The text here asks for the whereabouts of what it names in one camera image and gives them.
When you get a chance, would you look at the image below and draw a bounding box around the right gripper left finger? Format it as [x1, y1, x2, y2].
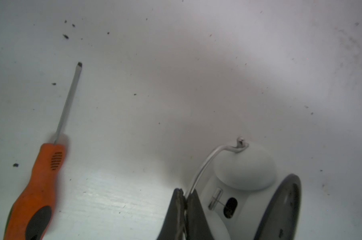
[157, 189, 213, 240]

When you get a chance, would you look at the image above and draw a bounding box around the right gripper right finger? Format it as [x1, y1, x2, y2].
[254, 174, 302, 240]

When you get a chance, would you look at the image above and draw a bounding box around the white twin-bell alarm clock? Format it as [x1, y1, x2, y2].
[185, 137, 290, 240]

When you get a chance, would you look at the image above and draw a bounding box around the orange handled screwdriver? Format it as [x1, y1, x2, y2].
[3, 62, 83, 240]

